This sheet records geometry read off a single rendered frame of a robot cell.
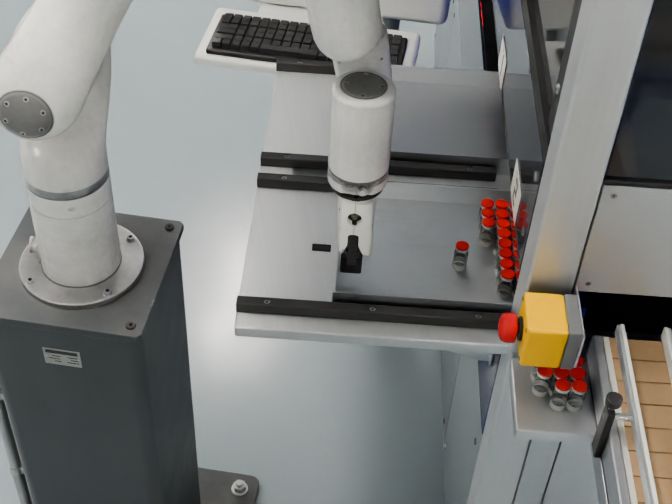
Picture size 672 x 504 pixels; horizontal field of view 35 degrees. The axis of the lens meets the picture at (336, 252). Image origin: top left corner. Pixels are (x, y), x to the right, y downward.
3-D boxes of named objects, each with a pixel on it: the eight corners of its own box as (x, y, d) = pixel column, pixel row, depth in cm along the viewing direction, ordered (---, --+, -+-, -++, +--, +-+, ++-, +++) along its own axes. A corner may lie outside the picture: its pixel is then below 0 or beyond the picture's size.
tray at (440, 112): (529, 89, 201) (532, 73, 199) (541, 177, 182) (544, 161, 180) (349, 77, 202) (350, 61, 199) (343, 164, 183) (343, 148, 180)
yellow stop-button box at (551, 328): (567, 330, 146) (578, 293, 141) (573, 370, 141) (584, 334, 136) (512, 326, 146) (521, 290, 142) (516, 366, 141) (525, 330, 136)
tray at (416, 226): (545, 208, 177) (549, 192, 174) (560, 324, 158) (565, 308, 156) (340, 194, 177) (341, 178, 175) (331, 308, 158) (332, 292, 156)
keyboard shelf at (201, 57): (424, 22, 236) (425, 12, 234) (409, 95, 216) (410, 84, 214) (226, -3, 240) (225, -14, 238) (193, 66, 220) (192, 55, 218)
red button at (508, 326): (523, 327, 144) (528, 307, 141) (525, 350, 141) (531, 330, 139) (495, 326, 144) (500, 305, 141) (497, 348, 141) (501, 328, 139)
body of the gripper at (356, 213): (383, 201, 144) (378, 261, 152) (385, 154, 152) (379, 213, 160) (328, 198, 144) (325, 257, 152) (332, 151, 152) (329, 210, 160)
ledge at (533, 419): (604, 372, 154) (607, 363, 153) (616, 445, 145) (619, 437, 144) (508, 365, 154) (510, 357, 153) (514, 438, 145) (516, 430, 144)
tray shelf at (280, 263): (525, 82, 206) (527, 74, 205) (561, 358, 156) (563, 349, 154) (278, 66, 207) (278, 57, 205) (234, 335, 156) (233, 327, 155)
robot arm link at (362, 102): (331, 138, 150) (325, 180, 144) (335, 59, 141) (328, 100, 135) (390, 143, 150) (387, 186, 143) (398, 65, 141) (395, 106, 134)
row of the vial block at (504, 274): (503, 220, 174) (508, 199, 171) (511, 300, 161) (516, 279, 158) (490, 219, 174) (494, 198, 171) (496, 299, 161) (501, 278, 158)
